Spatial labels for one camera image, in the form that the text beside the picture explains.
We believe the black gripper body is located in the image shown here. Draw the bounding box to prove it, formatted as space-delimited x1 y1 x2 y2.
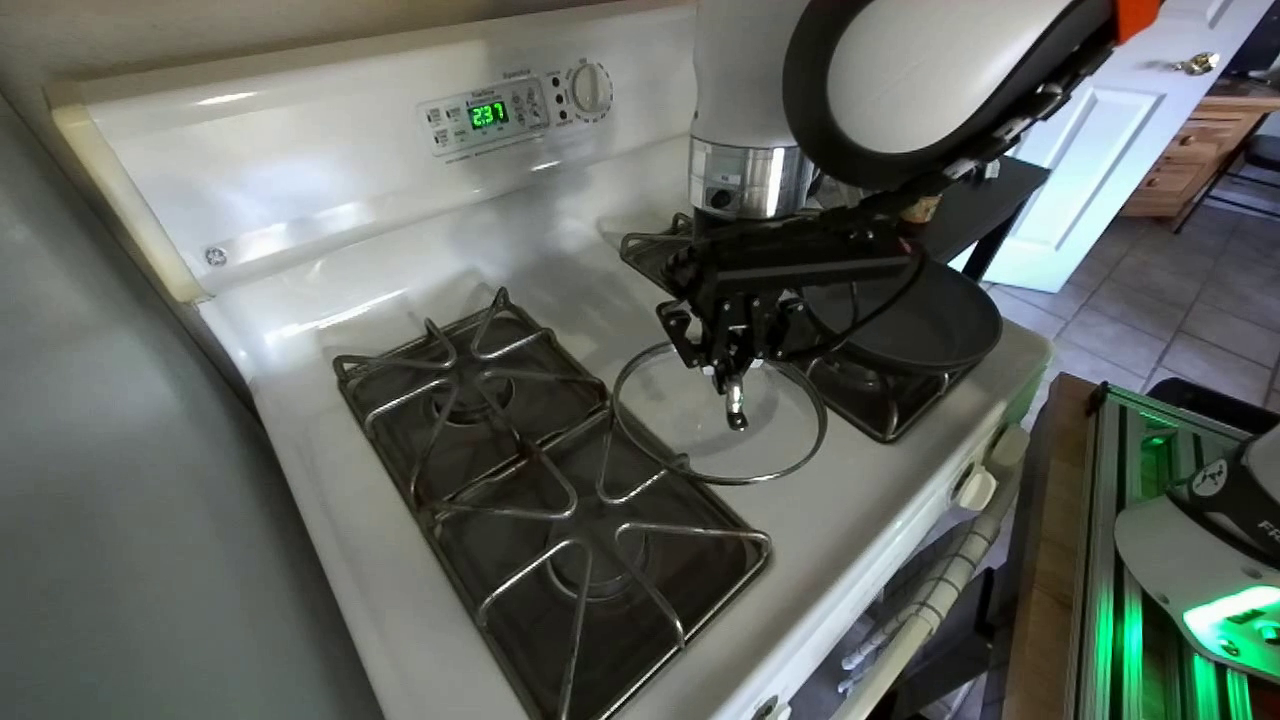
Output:
665 256 819 337

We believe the round glass lid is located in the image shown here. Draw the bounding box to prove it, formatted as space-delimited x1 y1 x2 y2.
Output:
607 337 830 492

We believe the gray frying pan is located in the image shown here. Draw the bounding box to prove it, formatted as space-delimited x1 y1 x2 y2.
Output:
796 256 1008 405

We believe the white oven control dial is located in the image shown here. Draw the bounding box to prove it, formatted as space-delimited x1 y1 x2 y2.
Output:
563 57 620 119

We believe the white stove knob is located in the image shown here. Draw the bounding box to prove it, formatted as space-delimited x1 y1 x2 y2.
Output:
949 461 1004 522

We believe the white panel door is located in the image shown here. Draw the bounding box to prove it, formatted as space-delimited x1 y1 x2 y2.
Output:
979 0 1280 298

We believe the wooden table edge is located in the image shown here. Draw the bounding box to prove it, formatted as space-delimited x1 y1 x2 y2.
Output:
994 373 1110 720

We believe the white gas stove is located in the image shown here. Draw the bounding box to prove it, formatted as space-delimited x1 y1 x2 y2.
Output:
46 0 1057 720

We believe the wooden cabinet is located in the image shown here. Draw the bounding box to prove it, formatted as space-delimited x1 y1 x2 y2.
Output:
1123 75 1280 225

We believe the gray-blue refrigerator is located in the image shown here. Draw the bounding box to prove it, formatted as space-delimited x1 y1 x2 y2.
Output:
0 75 393 720

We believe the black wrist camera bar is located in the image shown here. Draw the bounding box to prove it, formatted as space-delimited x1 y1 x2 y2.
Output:
690 214 927 289

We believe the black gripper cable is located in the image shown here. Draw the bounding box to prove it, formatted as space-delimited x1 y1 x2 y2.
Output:
785 252 940 373

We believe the white oven door handle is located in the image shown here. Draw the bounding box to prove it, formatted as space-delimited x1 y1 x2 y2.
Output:
825 504 1019 720

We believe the metal frame rail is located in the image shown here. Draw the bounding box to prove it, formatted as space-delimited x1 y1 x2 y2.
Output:
1076 382 1280 720

